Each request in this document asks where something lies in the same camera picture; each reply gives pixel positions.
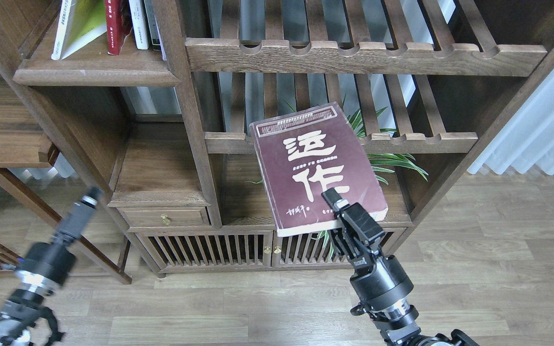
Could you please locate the yellow green cover book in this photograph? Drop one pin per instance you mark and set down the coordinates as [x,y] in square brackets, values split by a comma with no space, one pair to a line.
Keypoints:
[79,23]

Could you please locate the dark wooden bookshelf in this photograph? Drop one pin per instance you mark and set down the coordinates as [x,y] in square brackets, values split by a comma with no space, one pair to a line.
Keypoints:
[167,132]

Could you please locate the dark red book white characters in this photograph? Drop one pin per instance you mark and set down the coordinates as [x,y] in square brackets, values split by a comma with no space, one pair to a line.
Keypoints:
[315,163]

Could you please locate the dark upright book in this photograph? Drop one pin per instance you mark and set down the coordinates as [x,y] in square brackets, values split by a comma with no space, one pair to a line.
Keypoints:
[152,26]

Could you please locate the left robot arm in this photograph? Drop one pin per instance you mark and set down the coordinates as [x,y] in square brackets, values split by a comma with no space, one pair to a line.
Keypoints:
[21,312]

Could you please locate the wooden side furniture left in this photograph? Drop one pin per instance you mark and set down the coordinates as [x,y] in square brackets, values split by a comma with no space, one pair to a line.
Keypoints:
[23,145]

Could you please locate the red cover book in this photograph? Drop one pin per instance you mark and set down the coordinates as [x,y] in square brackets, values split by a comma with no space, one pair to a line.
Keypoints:
[118,24]

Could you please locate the white curtain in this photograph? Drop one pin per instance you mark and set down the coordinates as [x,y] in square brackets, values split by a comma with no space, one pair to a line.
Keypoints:
[527,140]

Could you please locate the white upright book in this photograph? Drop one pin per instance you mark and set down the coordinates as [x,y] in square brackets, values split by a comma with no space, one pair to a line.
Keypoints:
[139,22]

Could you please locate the green spider plant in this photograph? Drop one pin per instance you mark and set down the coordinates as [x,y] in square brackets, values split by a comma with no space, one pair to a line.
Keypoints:
[392,161]

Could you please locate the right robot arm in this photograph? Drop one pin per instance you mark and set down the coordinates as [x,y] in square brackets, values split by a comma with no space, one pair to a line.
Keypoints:
[402,330]

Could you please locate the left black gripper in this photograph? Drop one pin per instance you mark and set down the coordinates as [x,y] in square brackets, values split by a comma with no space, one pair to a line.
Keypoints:
[45,268]

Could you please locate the brass cabinet door knobs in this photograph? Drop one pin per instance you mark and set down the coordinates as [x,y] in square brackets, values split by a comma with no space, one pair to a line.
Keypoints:
[275,250]

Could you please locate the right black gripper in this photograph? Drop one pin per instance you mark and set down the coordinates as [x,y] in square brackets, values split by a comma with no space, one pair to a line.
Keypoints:
[379,281]

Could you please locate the brass drawer knob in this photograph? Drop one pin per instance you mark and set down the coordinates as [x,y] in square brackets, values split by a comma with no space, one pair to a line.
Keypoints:
[165,219]

